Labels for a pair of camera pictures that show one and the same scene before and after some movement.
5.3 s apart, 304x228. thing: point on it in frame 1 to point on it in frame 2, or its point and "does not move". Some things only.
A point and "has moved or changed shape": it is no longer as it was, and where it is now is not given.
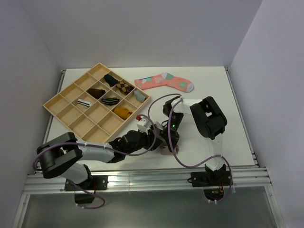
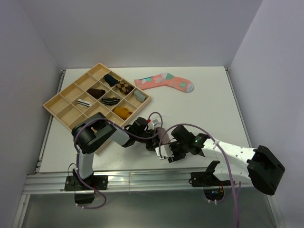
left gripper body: (147, 139) does not move
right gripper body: (175, 120) to (179, 150)
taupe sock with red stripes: (165, 151) has moved or changed shape
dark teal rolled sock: (111, 81) does not move
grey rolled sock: (139, 96) does not move
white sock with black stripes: (84, 103) does not move
